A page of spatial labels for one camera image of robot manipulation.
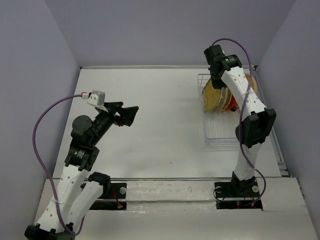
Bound beige bird pattern plate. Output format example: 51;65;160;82
214;87;226;112

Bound orange plate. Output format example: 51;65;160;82
224;95;236;111

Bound plain tan plate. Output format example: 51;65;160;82
245;73;258;94

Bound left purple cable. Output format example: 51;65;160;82
33;92;90;236

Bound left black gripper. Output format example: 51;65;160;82
90;101;139;145

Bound small cream plate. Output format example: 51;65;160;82
221;87;232;111

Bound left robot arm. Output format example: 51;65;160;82
24;102;139;240

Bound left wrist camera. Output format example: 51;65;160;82
87;90;106;107

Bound yellow woven pattern plate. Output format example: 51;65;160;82
201;78;221;113

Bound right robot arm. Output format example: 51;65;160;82
204;44;277;200

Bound green rimmed white plate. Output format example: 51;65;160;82
230;104;239;112

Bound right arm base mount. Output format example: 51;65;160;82
212;181;263;210

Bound white wire dish rack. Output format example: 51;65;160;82
196;73;270;147

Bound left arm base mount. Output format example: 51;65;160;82
90;182;127;211

